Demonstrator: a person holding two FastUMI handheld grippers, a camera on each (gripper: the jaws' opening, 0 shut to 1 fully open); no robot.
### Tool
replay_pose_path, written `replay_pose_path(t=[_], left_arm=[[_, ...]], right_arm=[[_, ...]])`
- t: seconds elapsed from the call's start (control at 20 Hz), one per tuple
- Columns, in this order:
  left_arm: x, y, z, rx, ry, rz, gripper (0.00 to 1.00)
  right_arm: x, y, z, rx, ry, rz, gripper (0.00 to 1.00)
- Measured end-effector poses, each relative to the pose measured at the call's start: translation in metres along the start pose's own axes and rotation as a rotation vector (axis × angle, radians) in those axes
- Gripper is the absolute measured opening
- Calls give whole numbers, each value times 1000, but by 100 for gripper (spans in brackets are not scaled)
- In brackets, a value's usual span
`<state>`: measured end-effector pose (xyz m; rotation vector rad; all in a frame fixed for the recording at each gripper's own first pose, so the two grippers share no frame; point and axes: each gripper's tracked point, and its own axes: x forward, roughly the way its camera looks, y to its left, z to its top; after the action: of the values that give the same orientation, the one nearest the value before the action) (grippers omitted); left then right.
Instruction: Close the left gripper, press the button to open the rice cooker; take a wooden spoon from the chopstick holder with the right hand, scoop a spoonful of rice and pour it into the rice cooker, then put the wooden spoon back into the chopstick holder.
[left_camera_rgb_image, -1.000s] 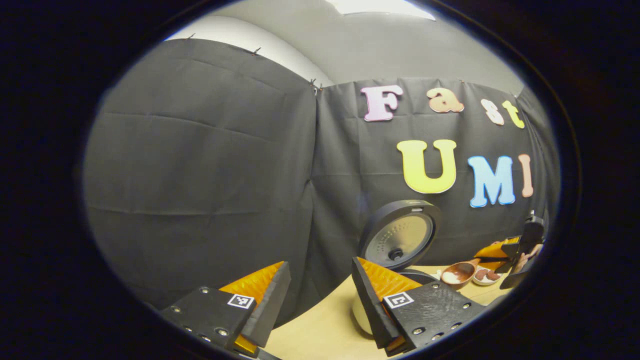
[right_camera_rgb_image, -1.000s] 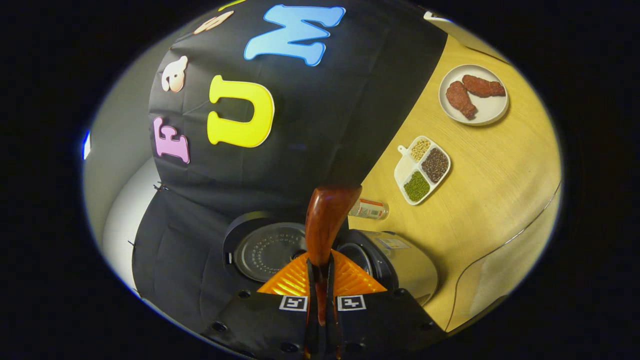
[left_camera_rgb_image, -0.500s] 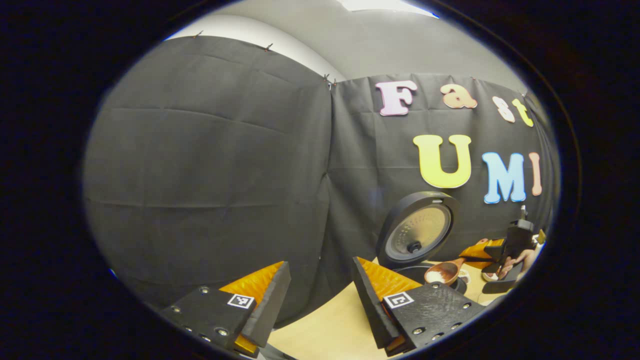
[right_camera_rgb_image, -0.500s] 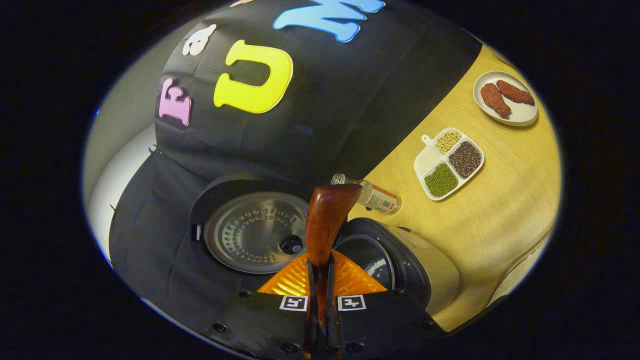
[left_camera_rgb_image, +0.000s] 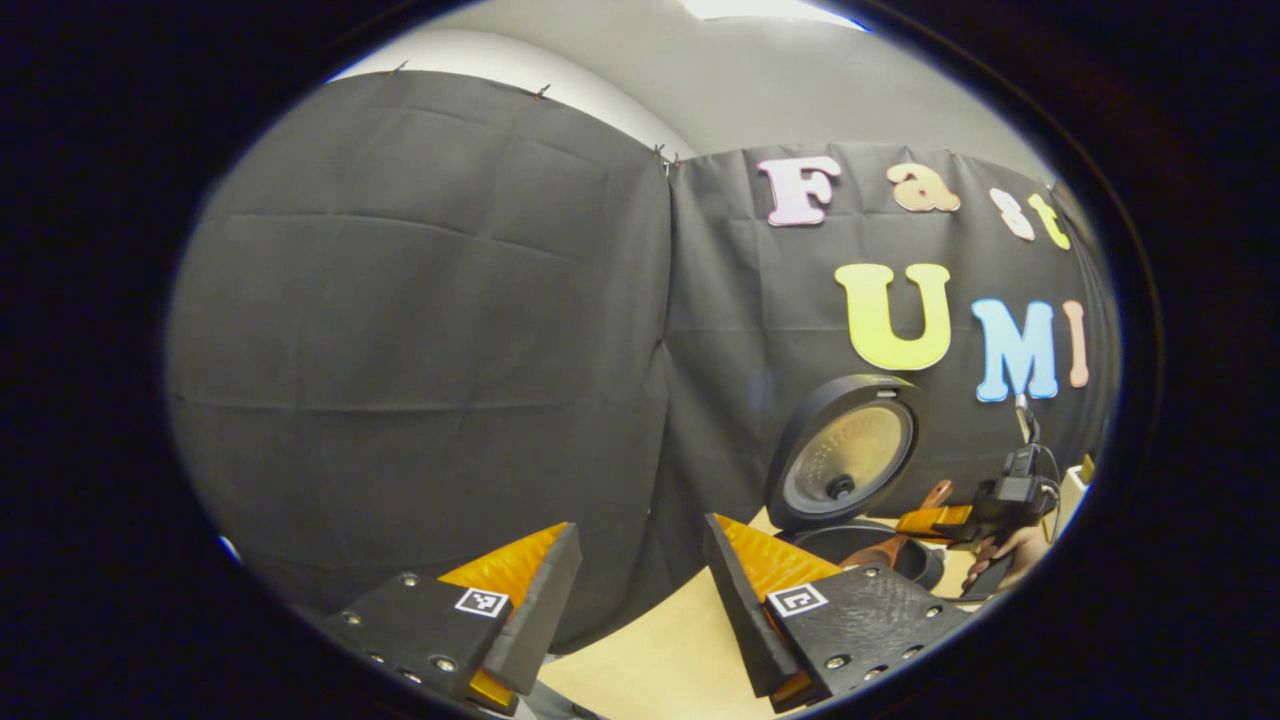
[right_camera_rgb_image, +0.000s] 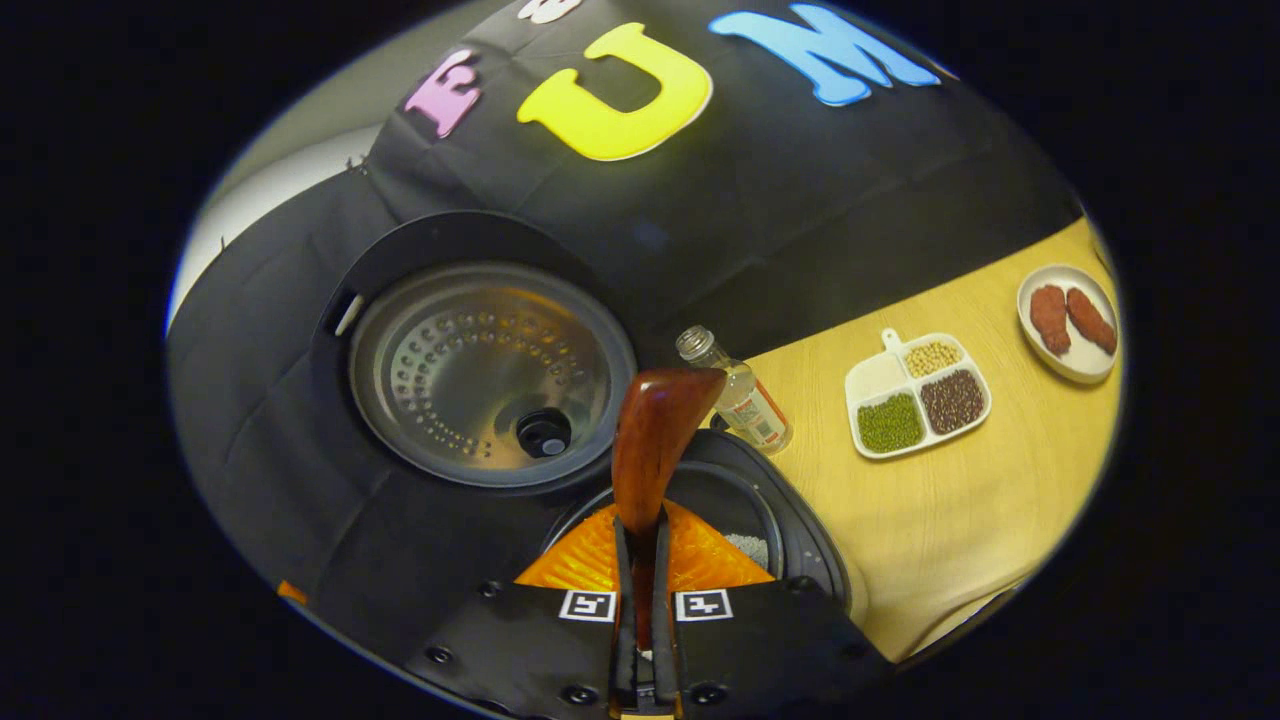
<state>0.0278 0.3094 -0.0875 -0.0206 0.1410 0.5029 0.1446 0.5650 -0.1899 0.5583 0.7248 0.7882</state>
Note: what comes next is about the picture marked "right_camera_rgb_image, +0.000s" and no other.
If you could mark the heap of yellow soybeans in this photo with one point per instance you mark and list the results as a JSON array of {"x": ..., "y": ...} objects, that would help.
[{"x": 932, "y": 358}]

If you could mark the white rice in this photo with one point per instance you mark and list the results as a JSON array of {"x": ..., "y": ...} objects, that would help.
[{"x": 748, "y": 550}]

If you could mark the red meat piece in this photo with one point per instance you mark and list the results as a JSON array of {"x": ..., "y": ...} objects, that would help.
[
  {"x": 1092, "y": 322},
  {"x": 1050, "y": 320}
]

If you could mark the heap of green beans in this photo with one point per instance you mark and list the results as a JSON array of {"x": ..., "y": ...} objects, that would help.
[{"x": 890, "y": 423}]

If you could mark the brown wooden spoon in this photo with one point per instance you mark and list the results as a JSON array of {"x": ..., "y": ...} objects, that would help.
[{"x": 655, "y": 440}]

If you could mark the dark lidded rice cooker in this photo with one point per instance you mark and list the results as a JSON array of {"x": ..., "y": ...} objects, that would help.
[{"x": 480, "y": 370}]

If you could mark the white divided dish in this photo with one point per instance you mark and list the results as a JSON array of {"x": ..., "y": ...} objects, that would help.
[{"x": 875, "y": 378}]

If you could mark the round white plate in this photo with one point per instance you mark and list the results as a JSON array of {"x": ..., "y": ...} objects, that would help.
[{"x": 1075, "y": 371}]

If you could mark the heap of dark red beans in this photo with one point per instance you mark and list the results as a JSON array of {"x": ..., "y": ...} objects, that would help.
[{"x": 952, "y": 401}]

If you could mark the small clear glass bottle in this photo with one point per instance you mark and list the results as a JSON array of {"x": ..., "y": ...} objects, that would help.
[{"x": 745, "y": 400}]

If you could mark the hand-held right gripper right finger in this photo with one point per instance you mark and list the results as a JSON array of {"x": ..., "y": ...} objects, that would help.
[{"x": 662, "y": 640}]

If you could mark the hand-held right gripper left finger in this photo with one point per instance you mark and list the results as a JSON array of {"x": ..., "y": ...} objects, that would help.
[{"x": 622, "y": 640}]

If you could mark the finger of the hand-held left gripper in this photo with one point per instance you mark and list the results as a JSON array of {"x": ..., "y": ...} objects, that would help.
[{"x": 293, "y": 593}]

